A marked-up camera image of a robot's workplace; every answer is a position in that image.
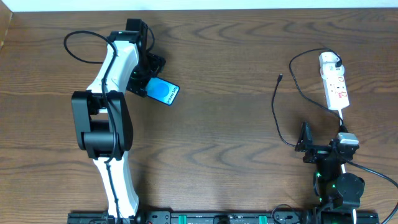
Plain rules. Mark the white USB charger plug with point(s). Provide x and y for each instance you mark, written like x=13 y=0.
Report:
x=330 y=61

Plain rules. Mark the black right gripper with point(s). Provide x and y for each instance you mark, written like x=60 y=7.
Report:
x=319 y=149

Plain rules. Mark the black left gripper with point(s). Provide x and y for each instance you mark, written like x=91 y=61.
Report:
x=140 y=84

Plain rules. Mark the blue Samsung Galaxy smartphone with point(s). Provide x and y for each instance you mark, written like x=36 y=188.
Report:
x=162 y=90

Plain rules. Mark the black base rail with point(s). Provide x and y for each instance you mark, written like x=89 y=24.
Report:
x=166 y=217

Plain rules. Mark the white power strip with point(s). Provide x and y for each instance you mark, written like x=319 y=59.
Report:
x=335 y=87

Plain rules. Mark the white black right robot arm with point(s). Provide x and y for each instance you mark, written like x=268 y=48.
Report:
x=338 y=190

